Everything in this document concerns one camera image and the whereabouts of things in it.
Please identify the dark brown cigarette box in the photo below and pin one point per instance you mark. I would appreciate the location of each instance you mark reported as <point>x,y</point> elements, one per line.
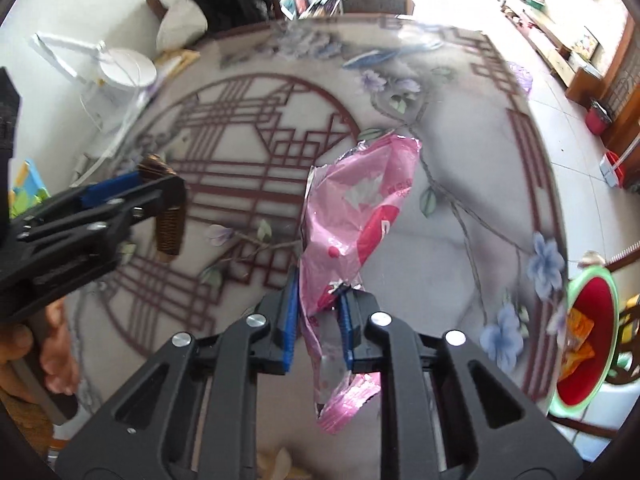
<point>170,230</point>

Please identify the pink foil wrapper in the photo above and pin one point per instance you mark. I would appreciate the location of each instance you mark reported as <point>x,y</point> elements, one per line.
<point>360,200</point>

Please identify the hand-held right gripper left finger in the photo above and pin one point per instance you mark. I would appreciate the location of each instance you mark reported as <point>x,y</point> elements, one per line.
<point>289,325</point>

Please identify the yellow book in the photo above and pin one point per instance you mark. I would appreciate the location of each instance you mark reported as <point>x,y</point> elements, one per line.
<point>175,62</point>

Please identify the blue yellow green toy stand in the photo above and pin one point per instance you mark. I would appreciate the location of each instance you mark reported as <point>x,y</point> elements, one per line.
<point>27,187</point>

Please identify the small patterned framed picture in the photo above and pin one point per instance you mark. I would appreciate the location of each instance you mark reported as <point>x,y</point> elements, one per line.
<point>586,42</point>

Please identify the white cloth bag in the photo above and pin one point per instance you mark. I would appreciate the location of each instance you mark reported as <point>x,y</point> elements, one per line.
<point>182,17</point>

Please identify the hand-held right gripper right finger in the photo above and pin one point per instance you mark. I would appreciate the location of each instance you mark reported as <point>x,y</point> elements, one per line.
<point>348,335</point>

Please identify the orange snack bag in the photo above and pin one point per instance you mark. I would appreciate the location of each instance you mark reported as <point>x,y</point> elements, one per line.
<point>575,345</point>

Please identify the white desk lamp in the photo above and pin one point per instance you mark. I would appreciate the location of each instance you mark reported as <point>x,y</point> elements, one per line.
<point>127,67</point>

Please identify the red bin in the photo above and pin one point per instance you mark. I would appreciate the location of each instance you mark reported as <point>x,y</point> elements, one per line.
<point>598,119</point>

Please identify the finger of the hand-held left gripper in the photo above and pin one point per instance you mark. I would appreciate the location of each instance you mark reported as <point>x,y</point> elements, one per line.
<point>112,190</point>
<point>90,232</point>

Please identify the long low television cabinet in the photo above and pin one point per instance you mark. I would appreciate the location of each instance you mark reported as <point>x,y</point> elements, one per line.
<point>550,45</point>

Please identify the purple plastic bag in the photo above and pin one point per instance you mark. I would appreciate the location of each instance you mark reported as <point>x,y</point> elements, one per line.
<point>520,79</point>

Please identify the person's left hand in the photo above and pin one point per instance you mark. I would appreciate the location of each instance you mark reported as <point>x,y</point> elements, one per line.
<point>57,355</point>

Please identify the green rimmed red basin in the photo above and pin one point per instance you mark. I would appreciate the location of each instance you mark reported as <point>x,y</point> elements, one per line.
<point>590,340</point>

